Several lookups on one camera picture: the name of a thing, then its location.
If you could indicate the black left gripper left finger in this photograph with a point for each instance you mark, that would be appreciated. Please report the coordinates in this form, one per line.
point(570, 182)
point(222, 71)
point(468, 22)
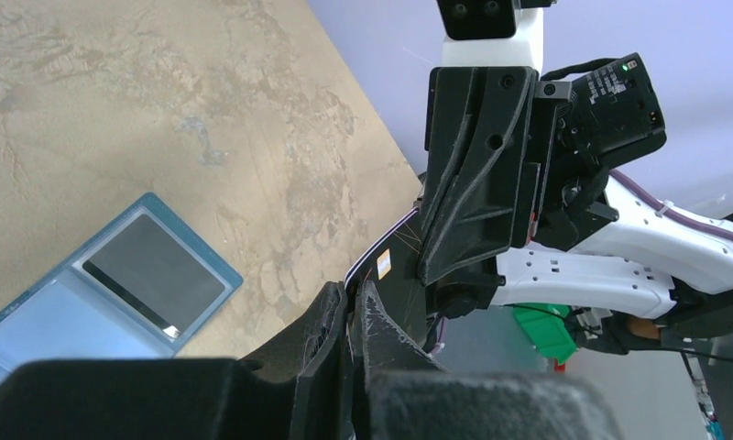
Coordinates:
point(288, 388)

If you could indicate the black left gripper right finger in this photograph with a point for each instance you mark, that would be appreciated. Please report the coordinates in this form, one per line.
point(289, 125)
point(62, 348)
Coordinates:
point(403, 393)

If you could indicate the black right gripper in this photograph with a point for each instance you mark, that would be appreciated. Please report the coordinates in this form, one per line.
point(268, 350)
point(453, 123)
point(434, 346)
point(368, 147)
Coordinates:
point(477, 123)

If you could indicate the blue card holder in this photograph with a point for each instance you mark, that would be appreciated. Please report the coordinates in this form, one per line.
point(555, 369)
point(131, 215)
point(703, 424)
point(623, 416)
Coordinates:
point(67, 314)

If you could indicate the black credit card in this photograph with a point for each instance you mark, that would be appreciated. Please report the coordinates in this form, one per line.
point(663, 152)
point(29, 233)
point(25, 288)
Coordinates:
point(151, 271)
point(391, 264)

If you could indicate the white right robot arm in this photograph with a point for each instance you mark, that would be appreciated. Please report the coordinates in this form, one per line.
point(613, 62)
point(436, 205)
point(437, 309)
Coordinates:
point(525, 201)

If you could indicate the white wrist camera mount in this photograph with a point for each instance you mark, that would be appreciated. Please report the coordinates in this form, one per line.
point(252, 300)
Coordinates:
point(493, 33)

